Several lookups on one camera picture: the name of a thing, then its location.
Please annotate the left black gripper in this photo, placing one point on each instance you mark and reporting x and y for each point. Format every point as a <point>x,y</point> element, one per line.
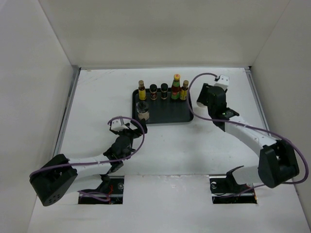
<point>128,130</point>

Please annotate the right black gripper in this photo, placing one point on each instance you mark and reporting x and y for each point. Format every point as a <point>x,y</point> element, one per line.
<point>205,91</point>

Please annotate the small yellow-label bottle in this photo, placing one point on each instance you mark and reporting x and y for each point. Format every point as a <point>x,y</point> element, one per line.
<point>141,90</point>
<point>184,90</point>

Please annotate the tall green sauce bottle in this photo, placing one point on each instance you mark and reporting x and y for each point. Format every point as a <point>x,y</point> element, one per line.
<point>175,88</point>

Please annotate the small brown spice jar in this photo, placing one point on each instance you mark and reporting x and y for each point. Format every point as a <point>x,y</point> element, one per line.
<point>153,91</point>

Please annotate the small dark spice jar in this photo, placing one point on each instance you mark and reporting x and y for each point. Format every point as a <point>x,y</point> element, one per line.
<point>164,91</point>

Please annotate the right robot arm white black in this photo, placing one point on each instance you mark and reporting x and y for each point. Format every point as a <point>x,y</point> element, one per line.
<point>277,160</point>

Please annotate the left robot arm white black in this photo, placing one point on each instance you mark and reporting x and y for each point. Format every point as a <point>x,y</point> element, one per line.
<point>62,175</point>

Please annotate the black plastic tray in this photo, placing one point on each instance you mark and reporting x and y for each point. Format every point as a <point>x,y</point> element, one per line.
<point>168,111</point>

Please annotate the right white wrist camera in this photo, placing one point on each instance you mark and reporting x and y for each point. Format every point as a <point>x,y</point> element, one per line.
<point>222,81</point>

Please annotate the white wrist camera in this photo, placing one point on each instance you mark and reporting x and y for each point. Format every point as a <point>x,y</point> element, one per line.
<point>222,81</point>
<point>117,125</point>

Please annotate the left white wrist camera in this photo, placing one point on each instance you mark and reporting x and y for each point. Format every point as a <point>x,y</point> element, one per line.
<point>117,125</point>

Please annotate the right aluminium table rail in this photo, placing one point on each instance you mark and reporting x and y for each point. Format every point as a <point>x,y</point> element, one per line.
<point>256,97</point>

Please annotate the aluminium table rail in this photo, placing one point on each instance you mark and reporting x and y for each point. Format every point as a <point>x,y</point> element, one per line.
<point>67,109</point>
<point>256,97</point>

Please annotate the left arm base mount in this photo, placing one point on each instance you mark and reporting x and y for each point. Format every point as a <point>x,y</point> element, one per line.
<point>107,193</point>

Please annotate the left aluminium table rail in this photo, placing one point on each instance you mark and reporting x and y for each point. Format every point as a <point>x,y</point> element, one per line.
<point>67,109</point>

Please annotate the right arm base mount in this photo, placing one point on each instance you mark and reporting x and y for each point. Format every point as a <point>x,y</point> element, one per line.
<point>226,191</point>

